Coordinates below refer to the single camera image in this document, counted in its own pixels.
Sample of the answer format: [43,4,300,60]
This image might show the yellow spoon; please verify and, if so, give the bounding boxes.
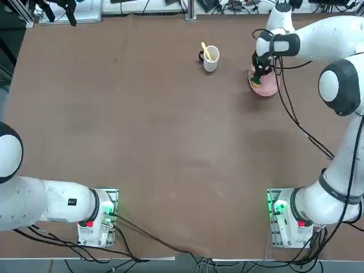
[201,42,213,61]

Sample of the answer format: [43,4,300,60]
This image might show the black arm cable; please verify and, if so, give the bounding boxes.
[251,27,336,160]
[113,214,211,258]

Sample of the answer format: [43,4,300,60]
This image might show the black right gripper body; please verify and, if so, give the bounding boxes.
[252,51,274,71]

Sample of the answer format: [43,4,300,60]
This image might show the white tray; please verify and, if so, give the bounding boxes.
[39,0,102,26]

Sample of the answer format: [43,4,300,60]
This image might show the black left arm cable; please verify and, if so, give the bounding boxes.
[113,214,211,258]

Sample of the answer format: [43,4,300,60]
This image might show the silver aluminium post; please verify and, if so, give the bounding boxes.
[15,0,35,28]
[184,0,197,22]

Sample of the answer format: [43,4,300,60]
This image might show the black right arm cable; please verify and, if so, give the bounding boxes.
[251,27,336,160]

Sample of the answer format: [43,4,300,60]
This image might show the white smiley cup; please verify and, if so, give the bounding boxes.
[198,45,221,73]

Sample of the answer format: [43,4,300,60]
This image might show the pink plate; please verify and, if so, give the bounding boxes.
[248,63,282,98]

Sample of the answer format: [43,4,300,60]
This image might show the black power adapter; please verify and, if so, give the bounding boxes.
[197,0,223,14]

